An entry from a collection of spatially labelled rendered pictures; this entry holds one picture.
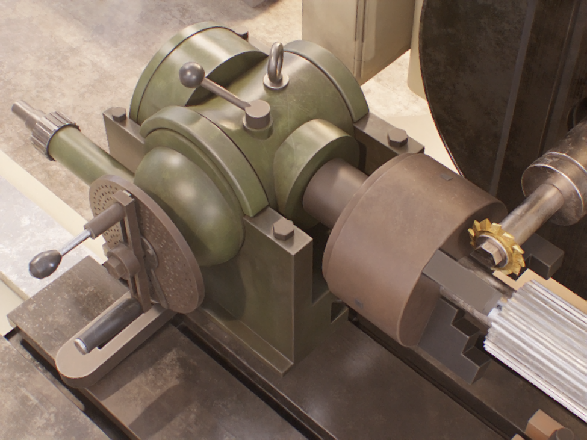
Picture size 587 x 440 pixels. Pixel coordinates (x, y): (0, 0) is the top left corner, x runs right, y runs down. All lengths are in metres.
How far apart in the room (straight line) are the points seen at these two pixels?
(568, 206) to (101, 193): 0.52
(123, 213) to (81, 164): 0.17
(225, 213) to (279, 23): 2.19
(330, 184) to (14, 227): 0.80
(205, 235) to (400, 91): 1.99
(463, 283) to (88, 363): 0.50
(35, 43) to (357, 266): 2.35
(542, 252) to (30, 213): 0.99
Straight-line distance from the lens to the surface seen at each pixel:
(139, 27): 3.40
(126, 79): 3.23
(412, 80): 1.61
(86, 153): 1.35
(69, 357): 1.38
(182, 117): 1.23
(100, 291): 1.46
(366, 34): 1.49
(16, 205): 1.94
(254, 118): 1.22
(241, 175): 1.20
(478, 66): 1.34
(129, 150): 1.35
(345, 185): 1.23
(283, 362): 1.36
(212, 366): 1.38
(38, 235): 1.89
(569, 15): 1.21
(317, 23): 1.53
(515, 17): 1.27
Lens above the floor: 2.16
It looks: 50 degrees down
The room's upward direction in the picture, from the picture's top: straight up
